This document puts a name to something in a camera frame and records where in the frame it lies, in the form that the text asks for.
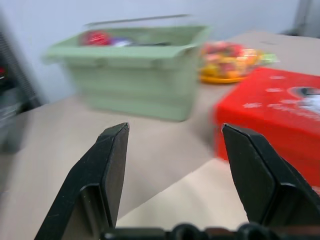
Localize light green plastic bin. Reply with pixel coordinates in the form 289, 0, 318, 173
42, 14, 214, 123

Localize yellow plate of fruit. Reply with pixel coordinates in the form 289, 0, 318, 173
200, 41, 279, 79

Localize red cardboard box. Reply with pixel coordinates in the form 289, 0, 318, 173
211, 66, 320, 188

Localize purple snack pack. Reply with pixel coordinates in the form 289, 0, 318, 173
109, 36, 135, 48

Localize red snack pack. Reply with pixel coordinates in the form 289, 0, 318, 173
78, 29, 112, 47

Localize beige cardboard sheet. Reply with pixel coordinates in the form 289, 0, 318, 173
0, 29, 320, 240

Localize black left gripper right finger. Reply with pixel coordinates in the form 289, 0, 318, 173
221, 122, 320, 240

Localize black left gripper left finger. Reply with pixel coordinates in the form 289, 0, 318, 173
34, 121, 131, 240

